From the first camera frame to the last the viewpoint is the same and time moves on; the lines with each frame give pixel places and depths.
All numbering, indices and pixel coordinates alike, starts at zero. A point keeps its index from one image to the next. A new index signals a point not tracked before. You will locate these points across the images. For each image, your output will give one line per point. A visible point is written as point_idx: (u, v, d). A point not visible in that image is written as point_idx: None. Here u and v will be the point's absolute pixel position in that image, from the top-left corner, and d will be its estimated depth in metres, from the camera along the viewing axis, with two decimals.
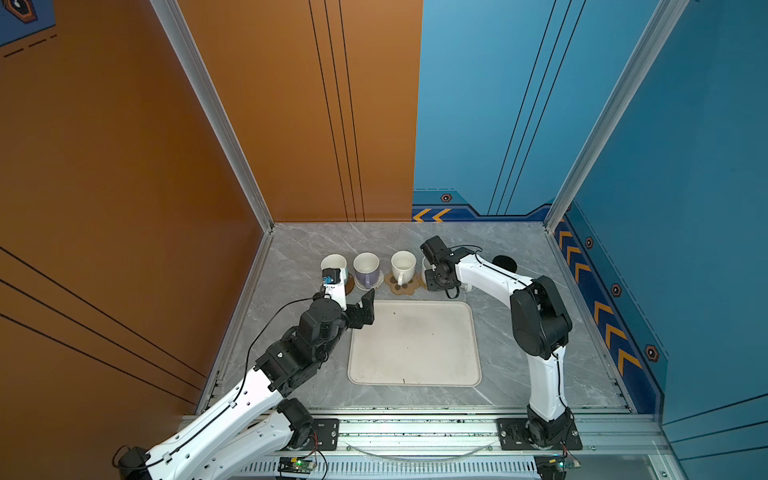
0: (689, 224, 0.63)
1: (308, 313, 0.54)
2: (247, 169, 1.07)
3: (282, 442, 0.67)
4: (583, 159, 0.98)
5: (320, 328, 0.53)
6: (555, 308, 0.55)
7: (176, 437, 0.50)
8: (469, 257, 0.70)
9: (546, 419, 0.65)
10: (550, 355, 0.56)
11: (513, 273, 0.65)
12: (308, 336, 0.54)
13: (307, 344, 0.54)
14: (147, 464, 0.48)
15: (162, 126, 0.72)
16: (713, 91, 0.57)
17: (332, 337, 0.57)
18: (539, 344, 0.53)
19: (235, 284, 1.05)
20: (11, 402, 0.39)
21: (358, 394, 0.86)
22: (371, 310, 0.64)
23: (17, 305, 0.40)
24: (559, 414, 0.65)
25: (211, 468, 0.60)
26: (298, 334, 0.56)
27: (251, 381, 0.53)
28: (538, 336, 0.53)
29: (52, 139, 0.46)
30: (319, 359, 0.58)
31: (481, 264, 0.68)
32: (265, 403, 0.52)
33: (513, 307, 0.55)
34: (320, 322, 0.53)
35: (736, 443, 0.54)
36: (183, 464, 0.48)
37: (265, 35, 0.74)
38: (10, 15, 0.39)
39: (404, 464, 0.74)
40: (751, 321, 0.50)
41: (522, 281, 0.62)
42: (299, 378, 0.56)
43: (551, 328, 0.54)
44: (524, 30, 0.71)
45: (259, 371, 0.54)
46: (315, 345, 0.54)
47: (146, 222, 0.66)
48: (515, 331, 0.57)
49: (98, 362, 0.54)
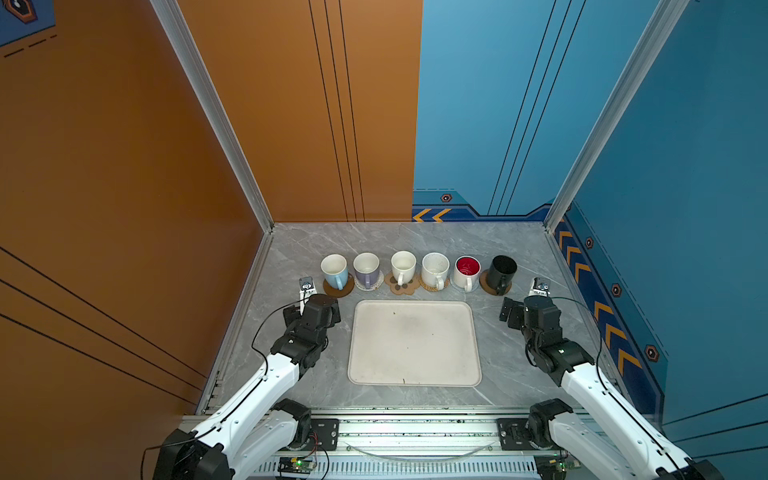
0: (688, 224, 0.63)
1: (310, 302, 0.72)
2: (247, 169, 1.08)
3: (289, 440, 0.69)
4: (582, 159, 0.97)
5: (322, 311, 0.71)
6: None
7: (217, 413, 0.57)
8: (590, 371, 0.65)
9: (550, 434, 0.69)
10: None
11: (657, 432, 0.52)
12: (311, 321, 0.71)
13: (311, 328, 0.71)
14: (197, 435, 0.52)
15: (163, 124, 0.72)
16: (714, 92, 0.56)
17: (327, 324, 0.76)
18: None
19: (235, 284, 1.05)
20: (13, 401, 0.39)
21: (358, 394, 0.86)
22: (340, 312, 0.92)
23: (19, 305, 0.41)
24: (561, 439, 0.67)
25: (236, 459, 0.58)
26: (302, 324, 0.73)
27: (274, 362, 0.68)
28: None
29: (53, 138, 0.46)
30: (321, 343, 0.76)
31: (604, 394, 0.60)
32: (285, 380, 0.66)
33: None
34: (320, 306, 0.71)
35: (736, 444, 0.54)
36: (235, 427, 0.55)
37: (266, 36, 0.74)
38: (10, 15, 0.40)
39: (404, 464, 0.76)
40: (753, 322, 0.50)
41: (672, 456, 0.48)
42: (310, 359, 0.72)
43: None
44: (524, 30, 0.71)
45: (277, 355, 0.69)
46: (317, 329, 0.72)
47: (146, 222, 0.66)
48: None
49: (99, 363, 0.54)
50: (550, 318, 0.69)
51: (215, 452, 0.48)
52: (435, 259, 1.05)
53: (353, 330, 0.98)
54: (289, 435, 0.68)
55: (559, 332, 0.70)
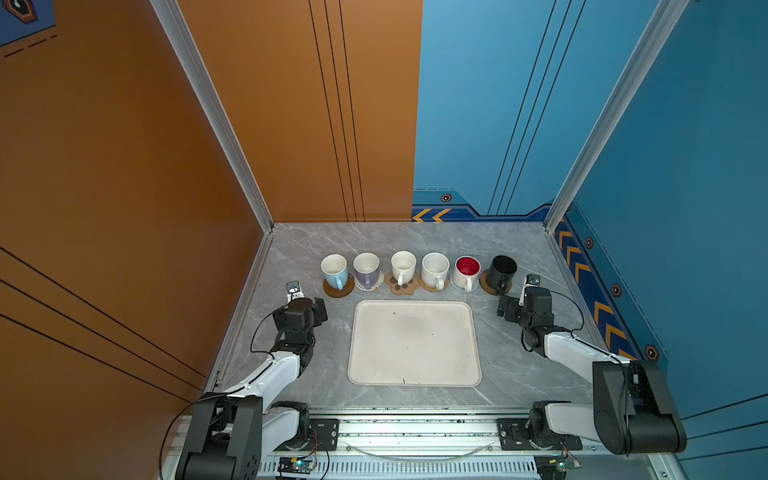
0: (688, 225, 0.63)
1: (291, 310, 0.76)
2: (247, 169, 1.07)
3: (290, 435, 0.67)
4: (583, 159, 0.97)
5: (304, 314, 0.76)
6: (659, 408, 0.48)
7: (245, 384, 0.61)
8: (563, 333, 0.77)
9: (550, 421, 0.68)
10: (601, 410, 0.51)
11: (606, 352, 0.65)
12: (297, 326, 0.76)
13: (298, 332, 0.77)
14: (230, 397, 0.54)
15: (163, 123, 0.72)
16: (713, 91, 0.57)
17: (312, 324, 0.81)
18: (602, 381, 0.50)
19: (235, 284, 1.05)
20: (11, 401, 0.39)
21: (358, 394, 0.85)
22: (322, 309, 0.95)
23: (18, 306, 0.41)
24: (556, 418, 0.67)
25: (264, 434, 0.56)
26: (290, 332, 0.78)
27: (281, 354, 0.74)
28: (603, 374, 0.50)
29: (53, 138, 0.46)
30: (312, 342, 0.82)
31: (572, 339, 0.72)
32: (286, 373, 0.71)
33: (598, 379, 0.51)
34: (302, 311, 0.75)
35: (736, 444, 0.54)
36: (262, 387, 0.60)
37: (266, 36, 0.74)
38: (9, 15, 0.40)
39: (404, 464, 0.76)
40: (752, 322, 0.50)
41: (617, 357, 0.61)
42: (307, 357, 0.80)
43: (646, 433, 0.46)
44: (523, 30, 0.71)
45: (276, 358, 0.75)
46: (304, 330, 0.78)
47: (146, 221, 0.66)
48: (596, 410, 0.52)
49: (98, 362, 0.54)
50: (542, 303, 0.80)
51: (252, 397, 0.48)
52: (435, 258, 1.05)
53: (353, 330, 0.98)
54: (291, 429, 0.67)
55: (550, 315, 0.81)
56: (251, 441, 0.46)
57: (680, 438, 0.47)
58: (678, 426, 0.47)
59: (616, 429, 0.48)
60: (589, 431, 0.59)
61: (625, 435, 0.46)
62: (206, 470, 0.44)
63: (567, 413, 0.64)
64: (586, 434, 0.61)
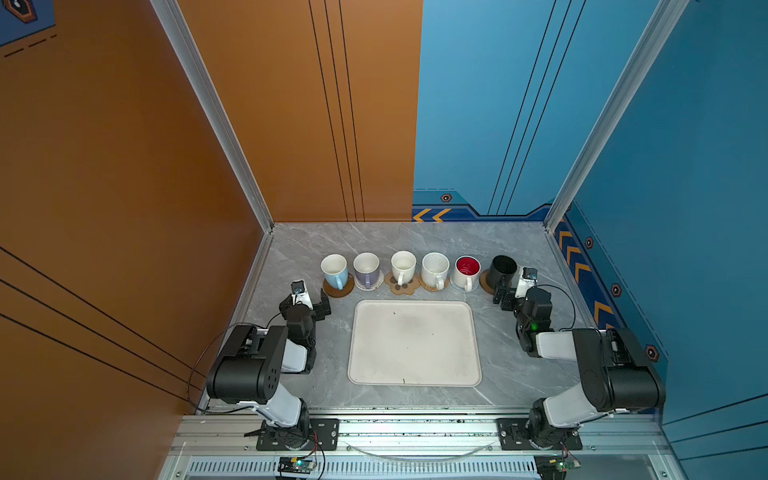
0: (688, 224, 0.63)
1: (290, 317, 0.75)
2: (247, 170, 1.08)
3: (290, 424, 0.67)
4: (583, 159, 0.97)
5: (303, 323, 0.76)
6: (637, 364, 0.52)
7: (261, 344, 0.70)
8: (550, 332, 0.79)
9: (550, 422, 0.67)
10: (589, 379, 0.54)
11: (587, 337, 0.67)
12: (296, 333, 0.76)
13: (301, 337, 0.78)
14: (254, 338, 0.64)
15: (162, 122, 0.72)
16: (714, 90, 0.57)
17: (310, 327, 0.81)
18: (581, 347, 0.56)
19: (235, 284, 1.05)
20: (12, 401, 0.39)
21: (358, 394, 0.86)
22: (327, 304, 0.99)
23: (16, 305, 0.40)
24: (554, 417, 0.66)
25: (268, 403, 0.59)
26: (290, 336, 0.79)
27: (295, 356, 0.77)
28: (579, 340, 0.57)
29: (51, 139, 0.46)
30: (312, 342, 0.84)
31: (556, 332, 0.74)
32: (297, 363, 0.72)
33: (579, 347, 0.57)
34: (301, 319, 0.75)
35: (735, 444, 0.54)
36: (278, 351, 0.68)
37: (266, 34, 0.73)
38: (9, 14, 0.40)
39: (404, 464, 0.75)
40: (751, 321, 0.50)
41: None
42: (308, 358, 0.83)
43: (632, 387, 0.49)
44: (524, 30, 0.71)
45: None
46: (305, 335, 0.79)
47: (145, 220, 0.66)
48: (583, 378, 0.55)
49: (98, 362, 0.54)
50: (542, 310, 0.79)
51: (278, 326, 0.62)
52: (435, 259, 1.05)
53: (353, 329, 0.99)
54: (295, 416, 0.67)
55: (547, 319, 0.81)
56: (276, 354, 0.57)
57: (662, 391, 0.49)
58: (659, 382, 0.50)
59: (601, 388, 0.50)
60: (579, 410, 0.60)
61: (610, 387, 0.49)
62: (238, 370, 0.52)
63: (563, 407, 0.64)
64: (576, 417, 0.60)
